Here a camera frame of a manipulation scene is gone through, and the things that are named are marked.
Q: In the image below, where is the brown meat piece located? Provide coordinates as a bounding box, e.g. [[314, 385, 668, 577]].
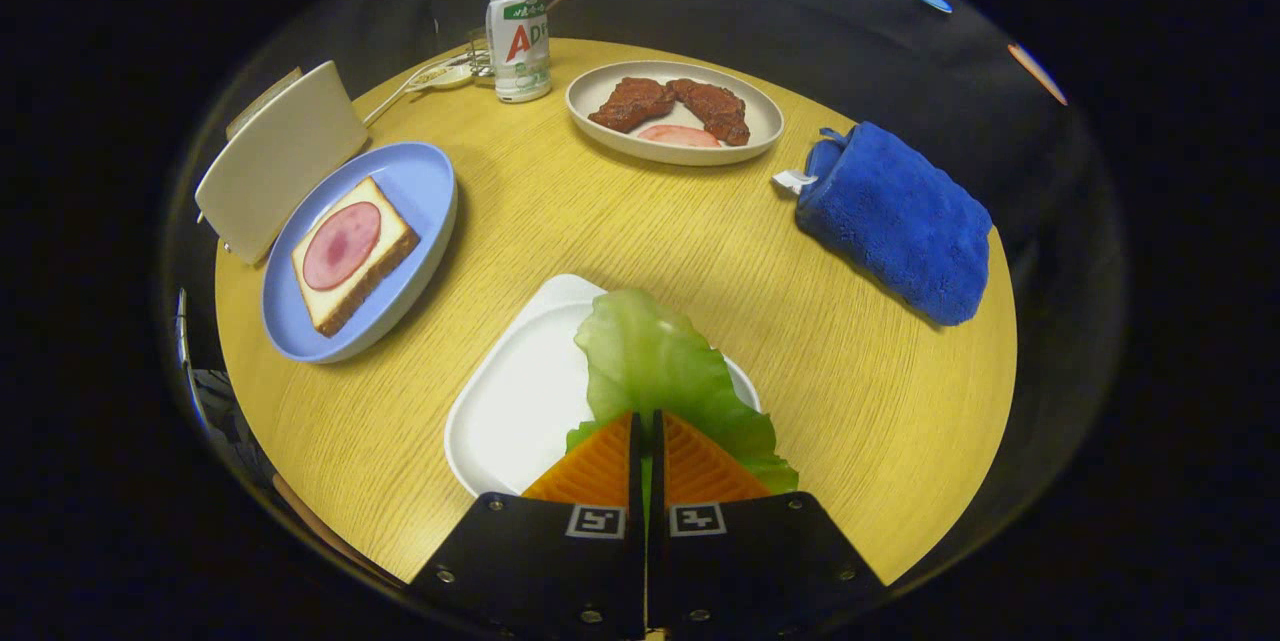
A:
[[666, 78, 751, 147], [588, 77, 678, 134]]

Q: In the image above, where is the pink ham slice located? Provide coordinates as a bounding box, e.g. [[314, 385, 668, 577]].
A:
[[302, 201, 383, 293], [637, 124, 723, 149]]

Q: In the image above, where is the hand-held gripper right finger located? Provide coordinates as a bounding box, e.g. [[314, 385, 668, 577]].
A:
[[647, 409, 890, 640]]

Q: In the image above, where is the white square plate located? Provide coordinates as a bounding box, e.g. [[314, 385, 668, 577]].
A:
[[444, 273, 763, 500]]

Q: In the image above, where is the beige oval plate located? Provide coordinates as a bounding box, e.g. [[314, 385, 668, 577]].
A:
[[565, 60, 786, 167]]

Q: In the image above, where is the blue plate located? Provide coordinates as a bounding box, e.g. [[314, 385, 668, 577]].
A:
[[261, 141, 459, 365]]

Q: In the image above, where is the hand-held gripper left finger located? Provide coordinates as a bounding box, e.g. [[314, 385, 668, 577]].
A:
[[408, 410, 648, 641]]

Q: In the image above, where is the green lettuce leaf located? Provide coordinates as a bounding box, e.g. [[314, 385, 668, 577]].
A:
[[566, 288, 800, 522]]

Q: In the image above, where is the bread slice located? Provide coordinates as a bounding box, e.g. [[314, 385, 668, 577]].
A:
[[291, 176, 421, 339]]

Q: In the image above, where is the small white dish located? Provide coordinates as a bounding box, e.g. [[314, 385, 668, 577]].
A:
[[408, 64, 475, 92]]

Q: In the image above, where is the white green drink bottle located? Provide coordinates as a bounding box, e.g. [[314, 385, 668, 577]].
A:
[[485, 0, 553, 104]]

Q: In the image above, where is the blue folded towel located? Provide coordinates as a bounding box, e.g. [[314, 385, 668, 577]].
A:
[[771, 121, 994, 327]]

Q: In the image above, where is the white toaster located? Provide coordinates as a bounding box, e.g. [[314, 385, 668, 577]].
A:
[[194, 60, 370, 267]]

